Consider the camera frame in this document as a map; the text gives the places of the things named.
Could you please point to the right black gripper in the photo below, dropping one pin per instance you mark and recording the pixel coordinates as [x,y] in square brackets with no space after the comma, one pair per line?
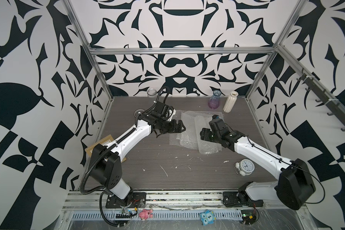
[204,133]

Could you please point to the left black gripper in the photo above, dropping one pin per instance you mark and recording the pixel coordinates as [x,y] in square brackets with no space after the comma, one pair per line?
[172,130]

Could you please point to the bubble wrap around vase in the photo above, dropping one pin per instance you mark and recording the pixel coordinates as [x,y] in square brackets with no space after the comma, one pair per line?
[175,138]

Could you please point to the bubble-wrapped roll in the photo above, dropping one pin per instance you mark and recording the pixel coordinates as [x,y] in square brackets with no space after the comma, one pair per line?
[205,147]

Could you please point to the purple blue glass vase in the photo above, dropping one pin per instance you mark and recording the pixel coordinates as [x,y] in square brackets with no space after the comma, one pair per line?
[214,101]

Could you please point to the white ribbed ceramic vase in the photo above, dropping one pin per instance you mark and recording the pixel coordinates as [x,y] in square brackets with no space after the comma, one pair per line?
[230,102]

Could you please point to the clear glass vase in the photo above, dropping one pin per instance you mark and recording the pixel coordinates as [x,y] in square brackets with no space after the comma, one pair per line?
[152,93]

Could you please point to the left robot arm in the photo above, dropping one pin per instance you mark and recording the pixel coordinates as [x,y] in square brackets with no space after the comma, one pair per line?
[105,167]

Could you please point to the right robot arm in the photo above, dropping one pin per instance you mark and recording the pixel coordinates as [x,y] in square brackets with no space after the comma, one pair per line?
[293,185]

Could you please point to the white alarm clock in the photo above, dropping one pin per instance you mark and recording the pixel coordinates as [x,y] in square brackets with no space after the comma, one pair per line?
[245,167]

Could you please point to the brown tape roll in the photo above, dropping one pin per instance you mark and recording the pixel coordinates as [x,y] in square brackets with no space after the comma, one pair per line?
[138,112]

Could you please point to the blue toy figure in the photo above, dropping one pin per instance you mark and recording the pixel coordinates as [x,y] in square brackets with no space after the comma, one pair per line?
[207,217]

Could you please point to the right circuit board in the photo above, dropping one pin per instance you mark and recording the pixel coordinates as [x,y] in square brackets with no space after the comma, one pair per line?
[249,217]

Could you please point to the circuit board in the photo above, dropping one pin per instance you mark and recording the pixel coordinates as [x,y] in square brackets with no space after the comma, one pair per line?
[249,217]
[126,214]

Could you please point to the pink toy figure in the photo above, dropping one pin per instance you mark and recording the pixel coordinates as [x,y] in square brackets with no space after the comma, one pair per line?
[146,214]

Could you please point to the left circuit board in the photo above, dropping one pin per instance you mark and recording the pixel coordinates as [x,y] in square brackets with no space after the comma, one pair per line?
[126,214]

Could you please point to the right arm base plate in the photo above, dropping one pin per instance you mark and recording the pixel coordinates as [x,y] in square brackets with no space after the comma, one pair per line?
[240,199]

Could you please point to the white perforated cable duct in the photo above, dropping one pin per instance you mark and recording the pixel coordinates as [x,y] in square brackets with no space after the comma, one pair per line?
[220,214]

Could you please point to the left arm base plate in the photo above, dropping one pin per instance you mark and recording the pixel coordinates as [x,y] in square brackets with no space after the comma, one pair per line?
[132,200]

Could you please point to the black hook rail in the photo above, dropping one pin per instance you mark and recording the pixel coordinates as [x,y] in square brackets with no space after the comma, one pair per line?
[324,96]

